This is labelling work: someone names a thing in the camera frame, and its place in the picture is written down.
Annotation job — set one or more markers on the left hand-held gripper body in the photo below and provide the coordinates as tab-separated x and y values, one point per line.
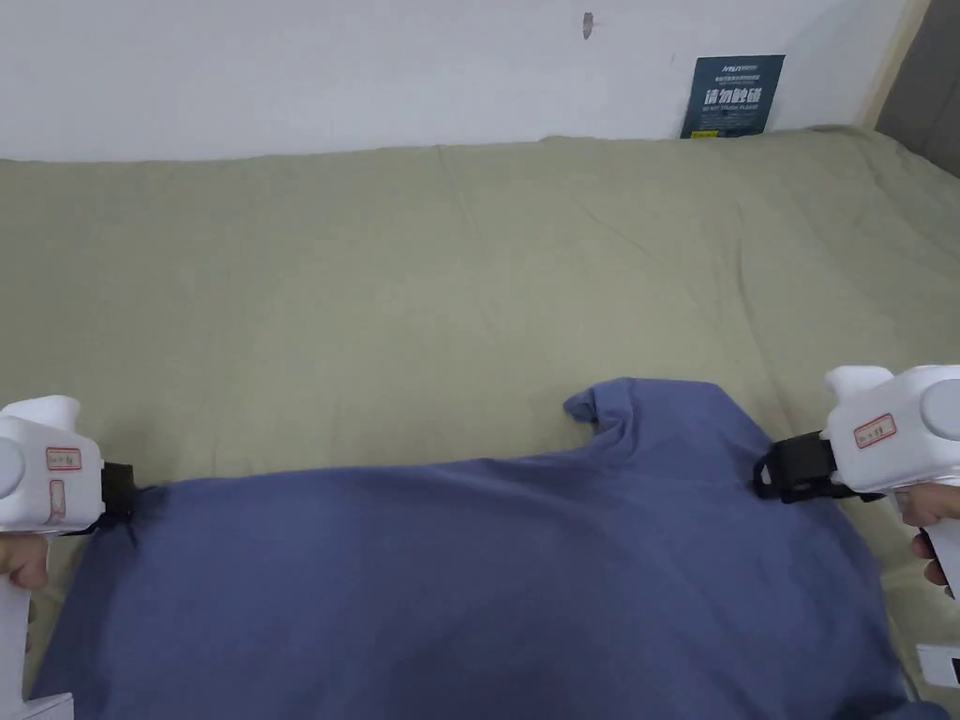
45	480

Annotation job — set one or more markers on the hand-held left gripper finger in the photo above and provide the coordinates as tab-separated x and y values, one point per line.
120	526

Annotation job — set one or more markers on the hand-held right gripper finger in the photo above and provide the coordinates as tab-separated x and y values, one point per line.
766	480

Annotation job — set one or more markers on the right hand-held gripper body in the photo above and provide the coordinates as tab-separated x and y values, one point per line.
900	431

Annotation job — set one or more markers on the dark blue shirt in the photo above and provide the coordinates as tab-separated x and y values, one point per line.
480	570

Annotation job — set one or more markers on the person's right hand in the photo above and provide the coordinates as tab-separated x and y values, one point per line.
928	507

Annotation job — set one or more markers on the person's left hand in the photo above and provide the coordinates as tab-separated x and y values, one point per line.
25	561

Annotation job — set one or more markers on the grey padded headboard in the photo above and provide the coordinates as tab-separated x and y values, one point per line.
926	82

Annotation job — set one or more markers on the dark blue sign card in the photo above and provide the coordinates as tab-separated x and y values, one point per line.
731	97

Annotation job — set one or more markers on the bed with pale green sheet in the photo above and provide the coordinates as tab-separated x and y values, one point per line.
420	300

